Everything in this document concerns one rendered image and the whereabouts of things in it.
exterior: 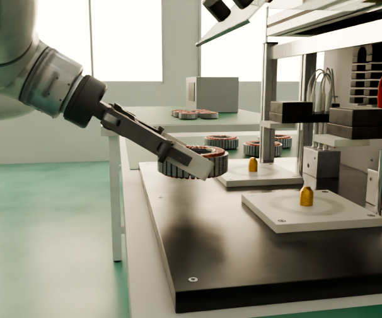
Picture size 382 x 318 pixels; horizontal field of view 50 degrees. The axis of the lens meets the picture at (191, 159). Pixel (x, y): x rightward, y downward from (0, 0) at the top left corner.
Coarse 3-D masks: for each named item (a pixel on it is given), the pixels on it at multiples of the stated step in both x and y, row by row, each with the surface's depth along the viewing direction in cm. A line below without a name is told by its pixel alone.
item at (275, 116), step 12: (276, 108) 82; (288, 108) 79; (300, 108) 80; (312, 108) 80; (276, 120) 82; (288, 120) 79; (300, 120) 80; (312, 120) 80; (324, 120) 81; (324, 132) 82; (324, 144) 83
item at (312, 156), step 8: (304, 152) 87; (312, 152) 84; (320, 152) 81; (328, 152) 82; (336, 152) 82; (304, 160) 87; (312, 160) 84; (320, 160) 82; (328, 160) 82; (336, 160) 82; (304, 168) 87; (312, 168) 84; (320, 168) 82; (328, 168) 82; (336, 168) 83; (320, 176) 82; (328, 176) 83; (336, 176) 83
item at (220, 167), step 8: (200, 152) 68; (208, 152) 67; (216, 152) 63; (224, 152) 64; (216, 160) 61; (224, 160) 63; (160, 168) 63; (168, 168) 61; (176, 168) 61; (216, 168) 61; (224, 168) 63; (168, 176) 62; (176, 176) 61; (184, 176) 60; (192, 176) 60; (208, 176) 61; (216, 176) 62
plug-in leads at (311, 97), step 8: (328, 80) 84; (320, 88) 81; (312, 96) 83; (320, 96) 81; (328, 96) 82; (336, 96) 85; (320, 104) 81; (328, 104) 82; (336, 104) 85; (320, 112) 81
